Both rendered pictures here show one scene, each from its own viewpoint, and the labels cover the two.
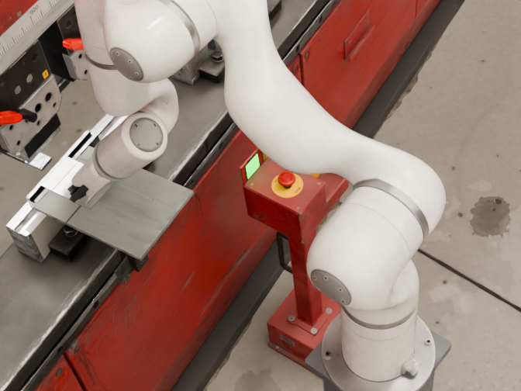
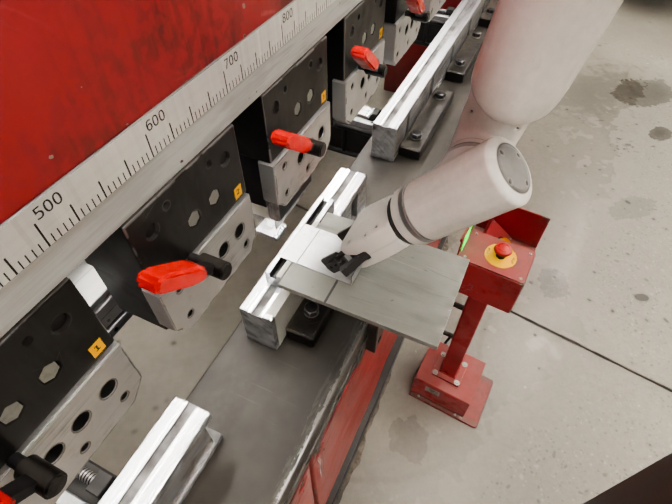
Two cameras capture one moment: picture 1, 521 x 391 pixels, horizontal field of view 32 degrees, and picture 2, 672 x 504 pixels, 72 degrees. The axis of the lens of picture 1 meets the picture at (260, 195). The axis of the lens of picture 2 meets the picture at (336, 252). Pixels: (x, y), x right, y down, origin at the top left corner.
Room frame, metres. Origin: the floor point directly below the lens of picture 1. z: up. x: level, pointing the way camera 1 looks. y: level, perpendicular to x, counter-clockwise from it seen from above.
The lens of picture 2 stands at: (0.70, 0.45, 1.59)
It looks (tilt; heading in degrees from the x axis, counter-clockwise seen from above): 50 degrees down; 347
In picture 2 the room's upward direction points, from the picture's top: straight up
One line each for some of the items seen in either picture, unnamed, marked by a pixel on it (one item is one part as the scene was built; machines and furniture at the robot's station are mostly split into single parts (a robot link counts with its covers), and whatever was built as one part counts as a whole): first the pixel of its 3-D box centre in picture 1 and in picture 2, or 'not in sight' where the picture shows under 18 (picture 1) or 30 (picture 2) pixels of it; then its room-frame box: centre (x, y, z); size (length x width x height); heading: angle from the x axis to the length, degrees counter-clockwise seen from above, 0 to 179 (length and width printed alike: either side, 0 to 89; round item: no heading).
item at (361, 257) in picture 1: (367, 266); not in sight; (0.69, -0.13, 1.30); 0.19 x 0.12 x 0.24; 136
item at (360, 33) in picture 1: (359, 36); not in sight; (1.93, -0.35, 0.59); 0.15 x 0.02 x 0.07; 142
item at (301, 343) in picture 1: (319, 330); (454, 380); (1.30, -0.11, 0.06); 0.25 x 0.20 x 0.12; 47
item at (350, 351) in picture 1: (378, 324); not in sight; (0.71, -0.16, 1.09); 0.19 x 0.19 x 0.18
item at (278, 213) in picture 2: (37, 130); (289, 185); (1.22, 0.41, 1.13); 0.10 x 0.02 x 0.10; 142
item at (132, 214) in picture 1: (113, 200); (375, 273); (1.13, 0.29, 1.00); 0.26 x 0.18 x 0.01; 52
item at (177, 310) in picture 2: not in sight; (172, 223); (1.05, 0.54, 1.26); 0.15 x 0.09 x 0.17; 142
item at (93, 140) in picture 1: (64, 169); (302, 239); (1.24, 0.39, 0.99); 0.20 x 0.03 x 0.03; 142
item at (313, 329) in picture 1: (310, 314); (450, 368); (1.32, -0.09, 0.13); 0.10 x 0.10 x 0.01; 47
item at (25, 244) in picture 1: (81, 178); (311, 249); (1.27, 0.37, 0.92); 0.39 x 0.06 x 0.10; 142
